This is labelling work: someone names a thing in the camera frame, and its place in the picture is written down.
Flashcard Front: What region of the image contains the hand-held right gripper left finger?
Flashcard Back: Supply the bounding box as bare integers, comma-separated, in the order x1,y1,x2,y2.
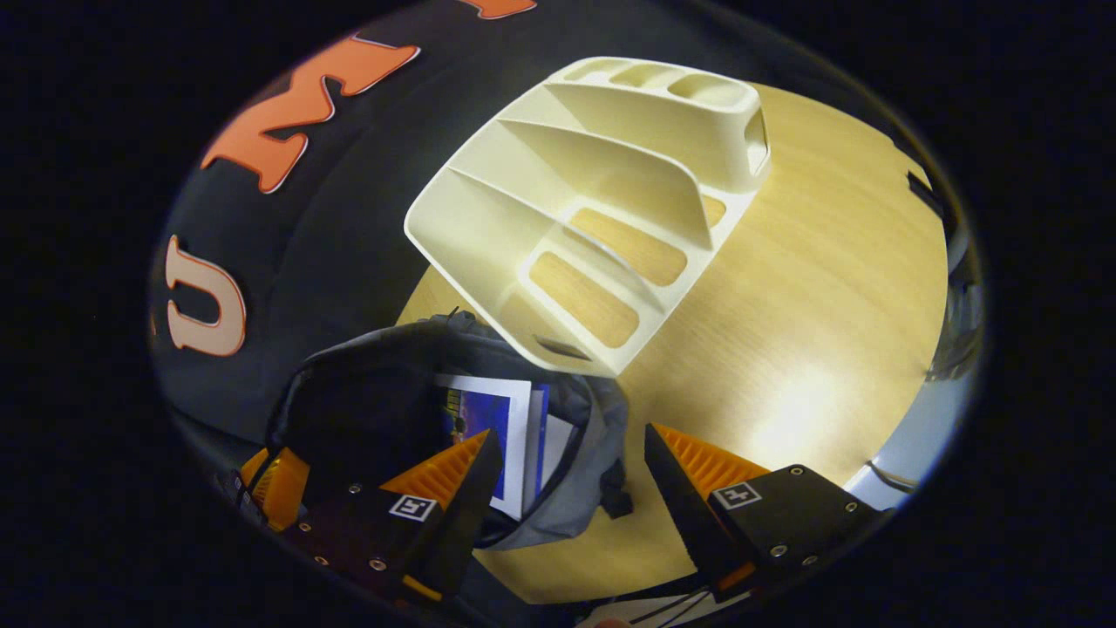
288,427,504,607

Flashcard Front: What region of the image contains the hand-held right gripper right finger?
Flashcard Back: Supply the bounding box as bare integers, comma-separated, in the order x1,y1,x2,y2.
643,423,895,603

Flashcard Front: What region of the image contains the blue cover book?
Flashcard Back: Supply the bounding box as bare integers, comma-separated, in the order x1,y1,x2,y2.
436,375,550,522

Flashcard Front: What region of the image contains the grey schoolbag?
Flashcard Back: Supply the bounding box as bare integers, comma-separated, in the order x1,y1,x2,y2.
264,311,633,550

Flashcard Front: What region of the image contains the white bookshelf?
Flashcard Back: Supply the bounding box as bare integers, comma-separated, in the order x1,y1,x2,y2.
404,57,772,379

